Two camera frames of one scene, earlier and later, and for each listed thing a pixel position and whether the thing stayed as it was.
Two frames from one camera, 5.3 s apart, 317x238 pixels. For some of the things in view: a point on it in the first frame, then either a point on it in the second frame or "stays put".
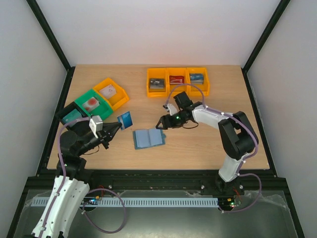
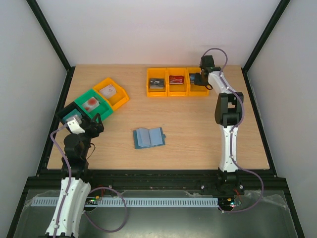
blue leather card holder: (147, 138) stays put
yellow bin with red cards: (177, 76) stays put
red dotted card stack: (90, 104) stays put
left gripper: (111, 128) to (100, 128)
